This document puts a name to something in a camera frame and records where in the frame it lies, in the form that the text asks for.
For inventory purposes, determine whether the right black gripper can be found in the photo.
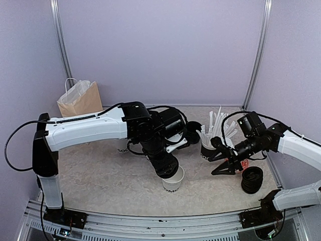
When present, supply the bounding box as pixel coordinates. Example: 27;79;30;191
209;134;261;175

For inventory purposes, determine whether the stack of black cup lids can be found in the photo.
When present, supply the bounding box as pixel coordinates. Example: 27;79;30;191
241;166;263;194

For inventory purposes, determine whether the stack of white paper cups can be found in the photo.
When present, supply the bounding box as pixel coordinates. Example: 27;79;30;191
115;139;128;154

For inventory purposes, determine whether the brown paper bag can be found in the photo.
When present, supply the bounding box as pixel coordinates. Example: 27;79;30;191
57;78;103;117

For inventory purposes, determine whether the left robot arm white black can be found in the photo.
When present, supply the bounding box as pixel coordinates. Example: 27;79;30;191
18;101;188;223

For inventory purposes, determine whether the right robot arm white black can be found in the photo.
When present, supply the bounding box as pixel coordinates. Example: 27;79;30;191
209;111;320;223

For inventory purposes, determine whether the red white patterned bowl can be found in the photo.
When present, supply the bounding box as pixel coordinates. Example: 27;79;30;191
235;159;249;174

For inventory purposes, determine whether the black cup holding straws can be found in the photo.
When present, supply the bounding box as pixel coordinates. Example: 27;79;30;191
200;143;216;162

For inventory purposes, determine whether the stack of black cup sleeves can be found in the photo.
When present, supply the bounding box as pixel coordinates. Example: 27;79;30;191
186;121;202;145

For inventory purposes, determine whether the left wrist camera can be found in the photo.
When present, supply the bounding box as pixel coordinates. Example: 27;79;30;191
166;134;188;153

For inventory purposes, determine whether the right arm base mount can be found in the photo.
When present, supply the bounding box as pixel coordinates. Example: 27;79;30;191
239;189;284;228

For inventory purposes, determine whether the aluminium front frame rail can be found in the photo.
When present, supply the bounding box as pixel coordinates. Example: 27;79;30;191
15;200;311;240

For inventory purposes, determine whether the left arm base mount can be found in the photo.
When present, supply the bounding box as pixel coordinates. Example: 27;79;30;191
44;202;88;229

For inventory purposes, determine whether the right aluminium corner post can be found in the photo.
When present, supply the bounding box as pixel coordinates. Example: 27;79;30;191
242;0;273;110

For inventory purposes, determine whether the aluminium corner post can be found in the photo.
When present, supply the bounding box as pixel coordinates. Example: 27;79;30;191
50;0;76;88
242;0;273;110

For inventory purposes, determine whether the left aluminium corner post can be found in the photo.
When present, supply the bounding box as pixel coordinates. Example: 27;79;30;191
50;0;76;88

